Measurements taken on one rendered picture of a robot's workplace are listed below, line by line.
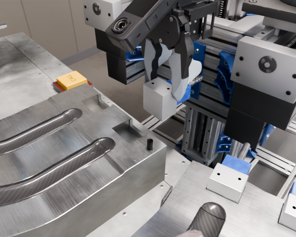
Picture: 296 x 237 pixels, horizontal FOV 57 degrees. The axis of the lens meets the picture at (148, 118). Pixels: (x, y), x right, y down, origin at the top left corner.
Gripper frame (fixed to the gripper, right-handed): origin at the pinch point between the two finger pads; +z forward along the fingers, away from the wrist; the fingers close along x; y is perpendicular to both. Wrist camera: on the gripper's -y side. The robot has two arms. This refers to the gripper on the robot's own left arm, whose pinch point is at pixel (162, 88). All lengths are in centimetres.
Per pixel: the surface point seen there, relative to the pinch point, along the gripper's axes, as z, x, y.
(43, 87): 15.1, 38.7, -7.6
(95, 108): 8.8, 13.6, -6.2
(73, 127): 6.4, 8.4, -13.9
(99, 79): 95, 151, 75
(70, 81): 11.4, 31.0, -2.9
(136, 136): 8.8, 1.1, -5.3
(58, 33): 64, 191, 64
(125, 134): 8.8, 3.0, -6.5
